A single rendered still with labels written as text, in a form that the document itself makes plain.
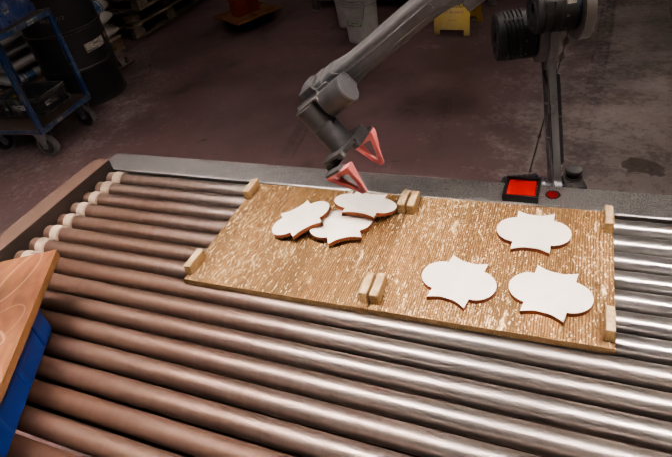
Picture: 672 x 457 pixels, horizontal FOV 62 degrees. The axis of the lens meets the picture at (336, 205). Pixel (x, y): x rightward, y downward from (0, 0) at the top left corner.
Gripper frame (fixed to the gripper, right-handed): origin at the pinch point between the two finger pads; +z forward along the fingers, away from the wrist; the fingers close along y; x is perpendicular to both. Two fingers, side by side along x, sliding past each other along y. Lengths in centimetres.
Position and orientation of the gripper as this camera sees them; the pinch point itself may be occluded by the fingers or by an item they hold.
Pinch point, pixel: (371, 175)
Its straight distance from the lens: 116.2
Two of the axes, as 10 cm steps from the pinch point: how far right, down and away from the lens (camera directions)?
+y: 4.2, -6.4, 6.4
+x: -6.1, 3.2, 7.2
